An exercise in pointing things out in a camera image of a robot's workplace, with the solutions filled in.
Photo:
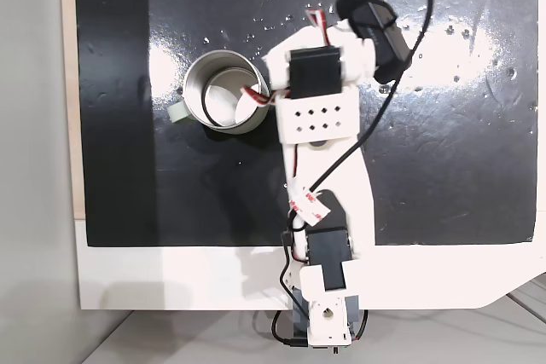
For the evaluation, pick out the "pale green steel cup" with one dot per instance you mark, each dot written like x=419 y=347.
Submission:
x=222 y=91

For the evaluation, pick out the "black table mat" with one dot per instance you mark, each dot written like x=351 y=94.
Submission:
x=213 y=176

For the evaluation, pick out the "black oval camera box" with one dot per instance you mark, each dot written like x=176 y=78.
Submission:
x=377 y=27

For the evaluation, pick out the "white tape with red print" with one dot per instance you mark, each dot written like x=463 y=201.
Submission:
x=310 y=206

